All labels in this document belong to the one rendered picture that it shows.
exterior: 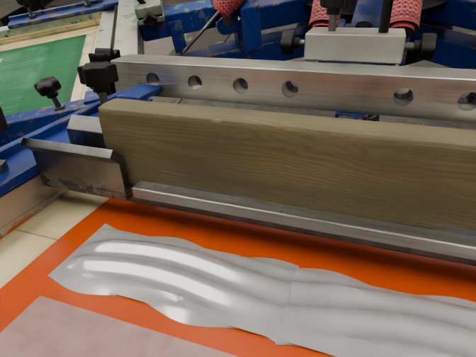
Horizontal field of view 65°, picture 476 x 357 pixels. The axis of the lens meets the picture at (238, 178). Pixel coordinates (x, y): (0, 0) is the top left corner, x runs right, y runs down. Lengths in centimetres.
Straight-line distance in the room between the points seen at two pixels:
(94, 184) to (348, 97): 31
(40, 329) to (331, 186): 22
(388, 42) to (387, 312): 35
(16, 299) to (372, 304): 25
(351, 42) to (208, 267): 36
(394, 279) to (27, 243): 30
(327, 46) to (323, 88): 7
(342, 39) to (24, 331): 46
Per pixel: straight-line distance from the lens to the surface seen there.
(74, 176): 37
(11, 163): 41
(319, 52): 54
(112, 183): 35
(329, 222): 28
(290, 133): 26
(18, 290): 33
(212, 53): 99
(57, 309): 30
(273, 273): 29
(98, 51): 65
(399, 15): 68
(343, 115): 74
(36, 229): 39
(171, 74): 56
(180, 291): 28
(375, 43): 53
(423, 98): 49
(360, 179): 27
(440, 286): 31
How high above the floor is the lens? 135
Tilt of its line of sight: 44 degrees down
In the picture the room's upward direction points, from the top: 10 degrees counter-clockwise
